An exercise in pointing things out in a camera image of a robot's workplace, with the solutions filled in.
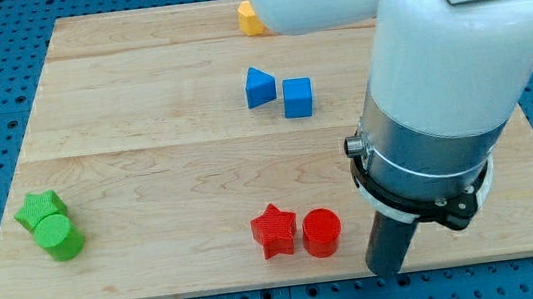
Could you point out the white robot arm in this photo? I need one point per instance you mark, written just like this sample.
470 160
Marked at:
444 78

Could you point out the red star block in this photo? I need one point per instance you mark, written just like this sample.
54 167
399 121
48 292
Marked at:
274 230

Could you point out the green star block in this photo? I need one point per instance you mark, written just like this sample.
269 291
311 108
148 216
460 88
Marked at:
37 207

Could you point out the blue triangle block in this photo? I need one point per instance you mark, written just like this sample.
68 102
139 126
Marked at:
260 87

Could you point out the blue cube block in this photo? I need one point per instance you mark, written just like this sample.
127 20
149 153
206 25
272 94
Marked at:
297 97

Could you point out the red cylinder block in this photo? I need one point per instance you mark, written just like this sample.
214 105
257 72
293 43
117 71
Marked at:
321 232

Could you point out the wooden board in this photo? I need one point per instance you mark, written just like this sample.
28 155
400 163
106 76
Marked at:
140 124

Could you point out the yellow block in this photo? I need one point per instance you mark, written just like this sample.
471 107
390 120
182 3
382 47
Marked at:
249 22

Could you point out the black cylindrical end effector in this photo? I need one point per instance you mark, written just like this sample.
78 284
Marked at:
388 244

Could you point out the green cylinder block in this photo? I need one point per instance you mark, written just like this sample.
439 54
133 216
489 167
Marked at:
58 236

